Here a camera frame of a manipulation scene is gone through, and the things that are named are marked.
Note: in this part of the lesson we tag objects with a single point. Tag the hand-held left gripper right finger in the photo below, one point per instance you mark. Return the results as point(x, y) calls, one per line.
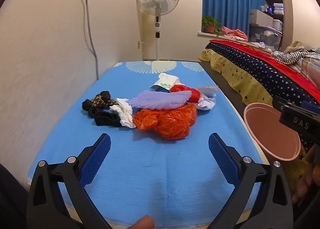
point(223, 158)

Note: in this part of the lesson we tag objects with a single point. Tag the grey cardboard box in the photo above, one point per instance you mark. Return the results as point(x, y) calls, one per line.
point(261, 18)

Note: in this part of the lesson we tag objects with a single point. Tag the white folded cloth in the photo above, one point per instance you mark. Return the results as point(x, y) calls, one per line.
point(261, 45)

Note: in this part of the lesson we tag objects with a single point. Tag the person's left hand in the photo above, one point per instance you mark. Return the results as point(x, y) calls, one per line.
point(143, 224)

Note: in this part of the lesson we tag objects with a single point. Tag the clear storage box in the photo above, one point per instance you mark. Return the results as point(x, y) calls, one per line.
point(265, 37)

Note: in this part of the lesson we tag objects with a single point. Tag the blue white tissue pack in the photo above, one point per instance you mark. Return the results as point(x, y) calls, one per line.
point(266, 9)

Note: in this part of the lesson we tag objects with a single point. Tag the beige plush toy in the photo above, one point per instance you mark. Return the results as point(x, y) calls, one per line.
point(295, 46)

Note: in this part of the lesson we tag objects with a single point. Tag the pink folded clothes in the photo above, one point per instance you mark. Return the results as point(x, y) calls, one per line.
point(233, 33)

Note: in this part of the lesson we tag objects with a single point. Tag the clear plastic bag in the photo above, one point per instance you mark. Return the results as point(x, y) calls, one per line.
point(207, 90)

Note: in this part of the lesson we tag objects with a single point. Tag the white windowsill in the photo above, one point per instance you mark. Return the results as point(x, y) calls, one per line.
point(207, 35)

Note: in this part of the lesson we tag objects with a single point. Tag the white shelf containers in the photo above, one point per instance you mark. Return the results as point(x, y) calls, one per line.
point(278, 8)

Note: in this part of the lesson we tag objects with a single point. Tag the black cloth strip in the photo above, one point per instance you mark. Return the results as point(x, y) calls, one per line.
point(107, 118)

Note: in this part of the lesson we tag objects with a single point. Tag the black floral cloth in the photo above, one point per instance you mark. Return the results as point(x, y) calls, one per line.
point(98, 101)

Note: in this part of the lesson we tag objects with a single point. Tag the red plastic bag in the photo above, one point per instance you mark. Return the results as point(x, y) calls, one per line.
point(193, 95)

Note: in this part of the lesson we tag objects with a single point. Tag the red fleece blanket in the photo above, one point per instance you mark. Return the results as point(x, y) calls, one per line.
point(250, 51)

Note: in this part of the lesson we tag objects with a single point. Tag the wooden bookshelf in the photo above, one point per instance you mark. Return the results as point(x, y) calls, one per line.
point(287, 6)

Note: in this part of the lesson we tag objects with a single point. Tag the small white storage box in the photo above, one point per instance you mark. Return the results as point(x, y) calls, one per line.
point(278, 25)

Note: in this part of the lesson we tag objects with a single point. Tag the orange plastic bag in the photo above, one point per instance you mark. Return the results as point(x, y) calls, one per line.
point(170, 121)

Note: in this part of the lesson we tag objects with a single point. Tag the striped garment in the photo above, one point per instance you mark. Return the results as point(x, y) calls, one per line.
point(292, 56)

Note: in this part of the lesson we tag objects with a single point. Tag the white tissue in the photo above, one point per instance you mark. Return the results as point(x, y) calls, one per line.
point(125, 113)

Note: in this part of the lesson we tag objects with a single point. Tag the pink trash bin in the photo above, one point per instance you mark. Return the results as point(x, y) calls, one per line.
point(270, 131)

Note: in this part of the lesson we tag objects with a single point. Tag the bed with star-print cover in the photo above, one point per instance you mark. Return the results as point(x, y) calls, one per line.
point(250, 73)

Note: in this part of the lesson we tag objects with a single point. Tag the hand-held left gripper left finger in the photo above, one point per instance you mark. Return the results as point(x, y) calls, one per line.
point(96, 158)

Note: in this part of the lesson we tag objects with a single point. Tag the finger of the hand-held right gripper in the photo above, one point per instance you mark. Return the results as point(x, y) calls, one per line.
point(300, 123)
point(282, 102)

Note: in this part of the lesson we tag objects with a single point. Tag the potted green plant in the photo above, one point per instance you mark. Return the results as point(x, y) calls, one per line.
point(210, 28)

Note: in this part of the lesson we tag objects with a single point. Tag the plaid quilt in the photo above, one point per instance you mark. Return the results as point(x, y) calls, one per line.
point(311, 68)

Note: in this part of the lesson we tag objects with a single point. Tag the white paper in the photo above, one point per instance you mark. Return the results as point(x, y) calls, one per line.
point(206, 103)

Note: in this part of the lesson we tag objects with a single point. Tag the blue plastic bag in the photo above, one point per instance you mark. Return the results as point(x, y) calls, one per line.
point(162, 89)

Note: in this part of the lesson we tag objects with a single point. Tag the white paper bag green print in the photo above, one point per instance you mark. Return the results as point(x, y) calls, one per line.
point(167, 81)

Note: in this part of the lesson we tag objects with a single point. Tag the person's right hand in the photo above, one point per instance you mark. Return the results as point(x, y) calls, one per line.
point(306, 181)

